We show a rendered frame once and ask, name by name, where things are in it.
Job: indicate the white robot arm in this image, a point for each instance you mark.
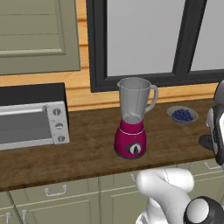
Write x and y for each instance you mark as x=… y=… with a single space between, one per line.
x=166 y=186

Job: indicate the magenta blender with clear jar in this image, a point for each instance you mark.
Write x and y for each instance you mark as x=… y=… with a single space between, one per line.
x=130 y=140

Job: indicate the black blender lid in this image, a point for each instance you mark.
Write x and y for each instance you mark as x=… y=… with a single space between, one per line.
x=205 y=141

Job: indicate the round silver toaster knob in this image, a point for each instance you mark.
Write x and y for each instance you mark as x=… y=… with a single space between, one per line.
x=61 y=138
x=59 y=126
x=56 y=112

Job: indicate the grey bowl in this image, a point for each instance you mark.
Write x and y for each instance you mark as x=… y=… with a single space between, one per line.
x=174 y=109

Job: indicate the blueberries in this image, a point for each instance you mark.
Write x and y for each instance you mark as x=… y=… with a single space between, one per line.
x=182 y=115

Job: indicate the black framed window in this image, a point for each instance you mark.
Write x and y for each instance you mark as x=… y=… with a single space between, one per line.
x=140 y=38

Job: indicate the wide olive drawer front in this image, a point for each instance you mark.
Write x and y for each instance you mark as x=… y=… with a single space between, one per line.
x=81 y=189

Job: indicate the silver toaster oven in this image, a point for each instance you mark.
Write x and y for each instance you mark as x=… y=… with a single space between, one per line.
x=26 y=125

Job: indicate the olive base cupboard door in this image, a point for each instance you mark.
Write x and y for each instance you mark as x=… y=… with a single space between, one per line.
x=122 y=207
x=64 y=211
x=207 y=185
x=3 y=204

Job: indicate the olive wall cupboard door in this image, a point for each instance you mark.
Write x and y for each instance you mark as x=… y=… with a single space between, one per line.
x=35 y=35

